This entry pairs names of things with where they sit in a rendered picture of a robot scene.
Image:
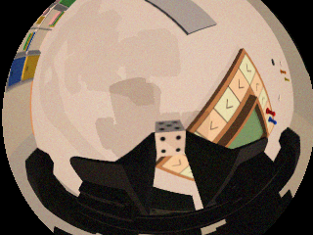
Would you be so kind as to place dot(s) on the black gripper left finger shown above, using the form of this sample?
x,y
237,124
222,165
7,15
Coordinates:
x,y
134,172

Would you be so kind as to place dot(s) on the red game pawn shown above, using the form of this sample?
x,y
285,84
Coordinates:
x,y
269,111

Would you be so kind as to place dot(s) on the white die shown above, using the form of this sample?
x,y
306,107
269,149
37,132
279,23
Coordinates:
x,y
170,138

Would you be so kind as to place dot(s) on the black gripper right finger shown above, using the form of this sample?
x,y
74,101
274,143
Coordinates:
x,y
213,165

